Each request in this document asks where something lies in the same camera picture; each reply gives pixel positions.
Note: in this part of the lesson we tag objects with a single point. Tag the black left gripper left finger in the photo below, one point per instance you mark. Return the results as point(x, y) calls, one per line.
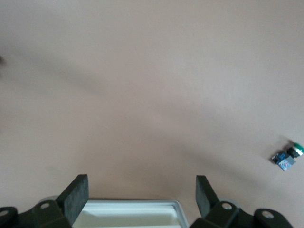
point(73, 202)

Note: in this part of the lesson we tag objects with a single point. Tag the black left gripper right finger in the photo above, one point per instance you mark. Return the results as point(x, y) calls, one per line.
point(206, 202)

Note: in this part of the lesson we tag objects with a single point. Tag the white cabinet drawer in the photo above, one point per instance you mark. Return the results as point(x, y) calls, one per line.
point(130, 206)

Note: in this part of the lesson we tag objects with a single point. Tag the brown table cover sheet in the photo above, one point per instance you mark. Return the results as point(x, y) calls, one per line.
point(152, 71)

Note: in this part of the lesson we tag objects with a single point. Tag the green push button switch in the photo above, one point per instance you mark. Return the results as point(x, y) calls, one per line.
point(286, 159)

